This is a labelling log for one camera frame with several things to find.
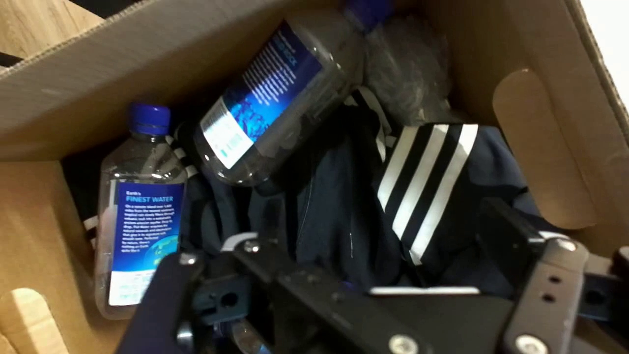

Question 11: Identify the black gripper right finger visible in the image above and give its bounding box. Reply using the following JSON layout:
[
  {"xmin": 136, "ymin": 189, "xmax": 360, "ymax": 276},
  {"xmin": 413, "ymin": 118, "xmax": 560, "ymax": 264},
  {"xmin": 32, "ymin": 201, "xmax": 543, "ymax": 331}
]
[{"xmin": 480, "ymin": 195, "xmax": 629, "ymax": 354}]

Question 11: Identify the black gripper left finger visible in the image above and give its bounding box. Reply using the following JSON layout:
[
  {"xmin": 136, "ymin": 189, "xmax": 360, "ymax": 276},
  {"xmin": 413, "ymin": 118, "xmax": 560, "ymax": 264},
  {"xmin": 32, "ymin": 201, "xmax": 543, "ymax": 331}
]
[{"xmin": 116, "ymin": 232, "xmax": 429, "ymax": 354}]

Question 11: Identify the white cardboard box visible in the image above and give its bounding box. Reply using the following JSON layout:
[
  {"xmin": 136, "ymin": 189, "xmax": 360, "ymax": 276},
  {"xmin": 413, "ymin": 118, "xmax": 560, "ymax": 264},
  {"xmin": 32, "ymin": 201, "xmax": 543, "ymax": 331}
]
[{"xmin": 0, "ymin": 0, "xmax": 629, "ymax": 354}]

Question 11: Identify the black white striped item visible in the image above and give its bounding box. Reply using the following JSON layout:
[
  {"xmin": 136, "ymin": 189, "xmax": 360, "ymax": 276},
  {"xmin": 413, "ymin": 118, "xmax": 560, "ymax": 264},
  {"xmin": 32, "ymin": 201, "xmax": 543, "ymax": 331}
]
[{"xmin": 374, "ymin": 122, "xmax": 482, "ymax": 268}]

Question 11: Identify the blue cap water bottle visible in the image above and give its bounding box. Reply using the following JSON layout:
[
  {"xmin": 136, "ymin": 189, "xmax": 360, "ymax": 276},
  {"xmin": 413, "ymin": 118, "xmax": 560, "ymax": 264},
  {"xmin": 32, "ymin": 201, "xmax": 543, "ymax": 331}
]
[{"xmin": 92, "ymin": 101, "xmax": 199, "ymax": 323}]

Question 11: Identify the blue label water bottle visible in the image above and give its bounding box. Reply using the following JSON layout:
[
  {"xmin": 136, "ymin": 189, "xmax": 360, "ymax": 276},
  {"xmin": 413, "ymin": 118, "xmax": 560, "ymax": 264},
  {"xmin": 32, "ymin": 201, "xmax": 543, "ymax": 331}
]
[{"xmin": 195, "ymin": 0, "xmax": 395, "ymax": 191}]

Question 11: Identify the crumpled clear plastic bottle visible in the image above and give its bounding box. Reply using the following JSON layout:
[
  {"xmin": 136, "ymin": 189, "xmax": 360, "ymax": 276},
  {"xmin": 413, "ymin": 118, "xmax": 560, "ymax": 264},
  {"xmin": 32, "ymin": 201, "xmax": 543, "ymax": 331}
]
[{"xmin": 364, "ymin": 12, "xmax": 456, "ymax": 128}]

